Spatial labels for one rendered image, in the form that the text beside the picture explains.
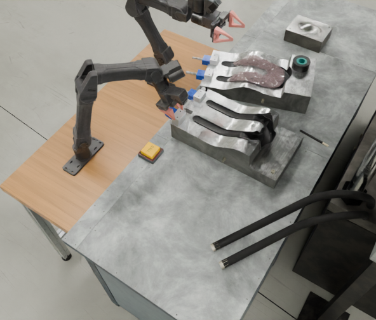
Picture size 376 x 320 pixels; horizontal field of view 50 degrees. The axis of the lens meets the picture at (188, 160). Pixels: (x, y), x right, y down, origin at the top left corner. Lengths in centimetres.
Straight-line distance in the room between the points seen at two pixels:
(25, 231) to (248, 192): 148
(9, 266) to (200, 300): 140
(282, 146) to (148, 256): 70
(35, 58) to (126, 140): 196
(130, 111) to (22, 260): 114
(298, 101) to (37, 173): 117
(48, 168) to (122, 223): 42
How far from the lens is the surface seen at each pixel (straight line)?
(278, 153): 167
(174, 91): 154
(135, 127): 183
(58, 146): 185
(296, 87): 187
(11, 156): 298
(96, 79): 143
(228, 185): 163
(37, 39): 381
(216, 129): 170
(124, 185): 165
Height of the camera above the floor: 219
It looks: 55 degrees down
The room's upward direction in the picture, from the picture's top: 2 degrees counter-clockwise
